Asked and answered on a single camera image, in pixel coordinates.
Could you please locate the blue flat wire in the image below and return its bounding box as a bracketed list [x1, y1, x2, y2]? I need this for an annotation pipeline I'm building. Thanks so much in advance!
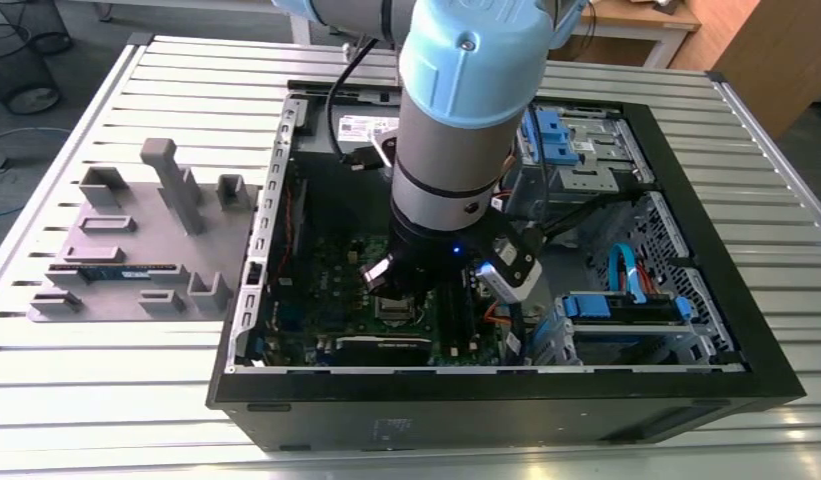
[607, 242, 649, 306]

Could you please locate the wooden desk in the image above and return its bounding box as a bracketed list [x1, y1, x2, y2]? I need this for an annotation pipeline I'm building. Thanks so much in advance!
[569, 0, 703, 69]

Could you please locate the black sleeved cable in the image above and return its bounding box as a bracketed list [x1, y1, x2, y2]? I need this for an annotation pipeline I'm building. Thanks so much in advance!
[540, 192, 652, 239]

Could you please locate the green motherboard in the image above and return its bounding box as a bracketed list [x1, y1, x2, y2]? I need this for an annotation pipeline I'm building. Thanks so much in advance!
[266, 227, 509, 366]

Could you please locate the blue plastic drive latch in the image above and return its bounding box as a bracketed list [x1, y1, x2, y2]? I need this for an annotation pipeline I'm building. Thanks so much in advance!
[529, 108, 569, 144]
[533, 141, 578, 165]

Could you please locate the metal drive cage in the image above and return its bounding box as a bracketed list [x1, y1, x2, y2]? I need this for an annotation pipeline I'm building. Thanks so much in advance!
[509, 107, 656, 221]

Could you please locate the small black mesh bin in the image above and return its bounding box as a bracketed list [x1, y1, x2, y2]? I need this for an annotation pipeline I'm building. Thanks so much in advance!
[2, 0, 75, 56]

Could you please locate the black RAM slot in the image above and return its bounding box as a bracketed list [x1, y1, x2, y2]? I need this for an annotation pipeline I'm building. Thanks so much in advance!
[453, 287, 472, 352]
[437, 287, 456, 352]
[445, 287, 464, 352]

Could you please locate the red orange wire bundle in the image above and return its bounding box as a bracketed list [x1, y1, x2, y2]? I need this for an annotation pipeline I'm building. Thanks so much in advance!
[636, 262, 659, 299]

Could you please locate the grey power supply unit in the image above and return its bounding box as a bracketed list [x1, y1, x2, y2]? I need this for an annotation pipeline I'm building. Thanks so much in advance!
[292, 104, 402, 229]

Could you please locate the grey parts rack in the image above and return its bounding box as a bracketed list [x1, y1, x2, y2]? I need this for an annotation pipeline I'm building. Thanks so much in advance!
[26, 138, 269, 324]

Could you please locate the thin black cable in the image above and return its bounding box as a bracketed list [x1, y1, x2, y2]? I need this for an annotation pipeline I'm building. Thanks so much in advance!
[536, 97, 560, 224]

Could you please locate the metal disk bay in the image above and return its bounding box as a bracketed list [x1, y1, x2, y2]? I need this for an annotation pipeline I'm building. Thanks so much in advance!
[522, 289, 716, 366]

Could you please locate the black PC case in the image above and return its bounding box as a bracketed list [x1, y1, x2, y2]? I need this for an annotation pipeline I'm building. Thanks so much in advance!
[205, 78, 807, 454]

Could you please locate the blue disk carrier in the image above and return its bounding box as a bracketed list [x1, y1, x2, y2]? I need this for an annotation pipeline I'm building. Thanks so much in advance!
[561, 294, 692, 326]

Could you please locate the large black mesh bin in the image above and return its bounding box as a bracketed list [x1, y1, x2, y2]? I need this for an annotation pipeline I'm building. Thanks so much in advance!
[0, 22, 62, 116]

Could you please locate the wooden cabinet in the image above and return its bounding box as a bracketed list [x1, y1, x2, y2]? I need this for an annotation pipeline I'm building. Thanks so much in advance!
[713, 0, 821, 139]

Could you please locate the silver rounded wrist camera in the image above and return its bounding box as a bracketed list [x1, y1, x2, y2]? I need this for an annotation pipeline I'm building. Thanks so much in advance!
[474, 238, 544, 305]

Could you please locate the green RAM stick blue label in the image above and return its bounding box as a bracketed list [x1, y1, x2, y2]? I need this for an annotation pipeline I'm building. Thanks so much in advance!
[53, 263, 178, 281]

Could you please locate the black graphics card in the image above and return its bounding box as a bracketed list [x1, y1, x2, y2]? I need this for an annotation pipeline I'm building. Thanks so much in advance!
[333, 335, 432, 366]

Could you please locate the thick black cable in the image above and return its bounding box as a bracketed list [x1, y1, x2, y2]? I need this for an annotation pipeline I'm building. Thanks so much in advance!
[326, 37, 386, 174]

